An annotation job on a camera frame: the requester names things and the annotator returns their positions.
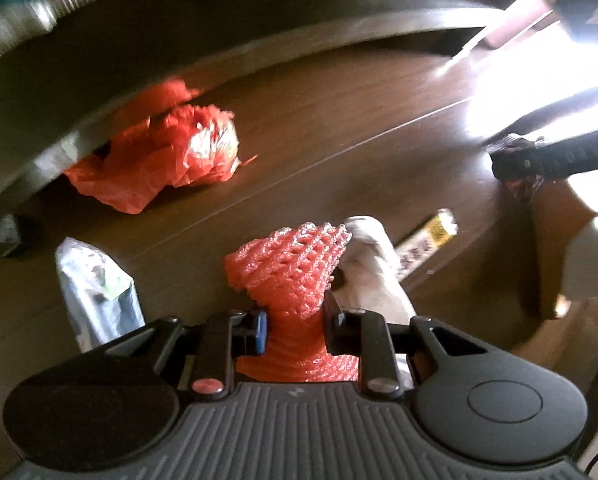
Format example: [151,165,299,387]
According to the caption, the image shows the yellow and black wrapper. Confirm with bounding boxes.
[395,208,458,281]

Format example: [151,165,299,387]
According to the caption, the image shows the white printed plastic packet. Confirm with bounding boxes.
[55,237,146,353]

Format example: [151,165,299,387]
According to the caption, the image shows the red foam net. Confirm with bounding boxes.
[224,221,362,383]

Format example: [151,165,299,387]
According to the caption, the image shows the red plastic bag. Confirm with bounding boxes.
[63,79,257,215]

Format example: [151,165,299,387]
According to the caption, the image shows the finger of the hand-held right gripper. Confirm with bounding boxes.
[490,125,598,183]

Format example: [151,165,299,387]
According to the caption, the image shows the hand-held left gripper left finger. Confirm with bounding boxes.
[106,310,269,402]

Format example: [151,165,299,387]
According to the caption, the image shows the white crumpled paper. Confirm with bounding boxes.
[329,216,415,376]

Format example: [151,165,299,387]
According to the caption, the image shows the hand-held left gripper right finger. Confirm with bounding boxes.
[323,291,494,401]

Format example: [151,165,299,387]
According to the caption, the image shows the dark wrapper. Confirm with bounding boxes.
[504,177,547,206]

